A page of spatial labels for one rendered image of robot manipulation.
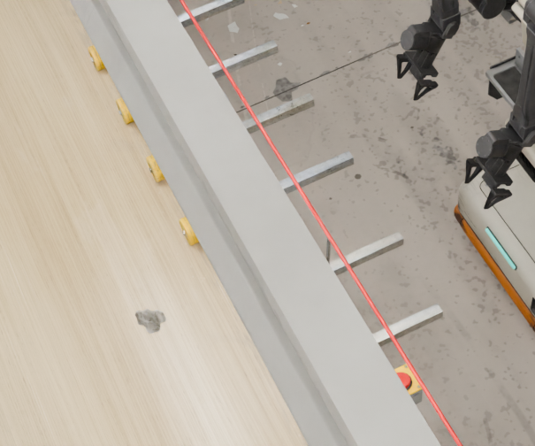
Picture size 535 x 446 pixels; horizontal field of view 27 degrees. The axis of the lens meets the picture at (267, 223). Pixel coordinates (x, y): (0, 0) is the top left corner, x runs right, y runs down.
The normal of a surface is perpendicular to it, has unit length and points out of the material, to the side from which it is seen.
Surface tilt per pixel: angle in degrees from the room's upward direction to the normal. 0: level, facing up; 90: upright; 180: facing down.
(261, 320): 61
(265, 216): 0
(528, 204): 0
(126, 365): 0
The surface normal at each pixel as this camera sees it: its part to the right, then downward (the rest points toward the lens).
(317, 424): -0.84, 0.07
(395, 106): -0.10, -0.56
